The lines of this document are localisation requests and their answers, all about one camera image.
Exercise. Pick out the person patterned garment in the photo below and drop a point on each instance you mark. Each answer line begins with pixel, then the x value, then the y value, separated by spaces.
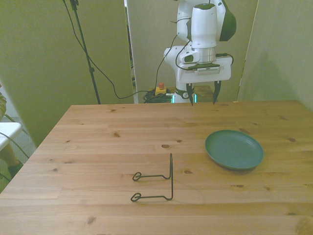
pixel 2 102

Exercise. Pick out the white stool seat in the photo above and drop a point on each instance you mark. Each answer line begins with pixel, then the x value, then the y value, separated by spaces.
pixel 8 129

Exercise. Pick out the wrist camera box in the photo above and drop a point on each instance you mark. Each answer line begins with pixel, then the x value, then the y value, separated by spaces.
pixel 205 68

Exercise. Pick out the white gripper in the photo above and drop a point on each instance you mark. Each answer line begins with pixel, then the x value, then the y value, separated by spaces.
pixel 207 77

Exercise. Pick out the teal round plate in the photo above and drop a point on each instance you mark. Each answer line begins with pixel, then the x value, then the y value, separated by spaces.
pixel 234 150

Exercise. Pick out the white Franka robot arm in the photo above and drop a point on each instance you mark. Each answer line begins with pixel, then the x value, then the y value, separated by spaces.
pixel 203 24

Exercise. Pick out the yellow emergency stop button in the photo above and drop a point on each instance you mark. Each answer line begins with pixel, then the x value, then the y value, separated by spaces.
pixel 161 91

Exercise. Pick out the person leg with shoe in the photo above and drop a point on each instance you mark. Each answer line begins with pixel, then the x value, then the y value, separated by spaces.
pixel 9 154

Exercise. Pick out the black tripod pole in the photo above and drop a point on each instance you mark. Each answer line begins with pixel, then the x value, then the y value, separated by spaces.
pixel 95 85

